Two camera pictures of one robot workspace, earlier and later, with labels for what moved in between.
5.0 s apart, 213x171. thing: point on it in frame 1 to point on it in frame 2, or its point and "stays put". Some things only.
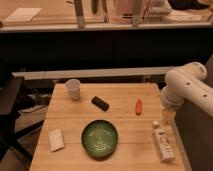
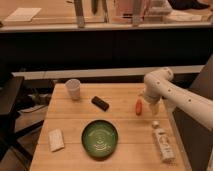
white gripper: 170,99 to 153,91
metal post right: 135,13 stays put
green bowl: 99,138 stays put
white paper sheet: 25,14 stays put
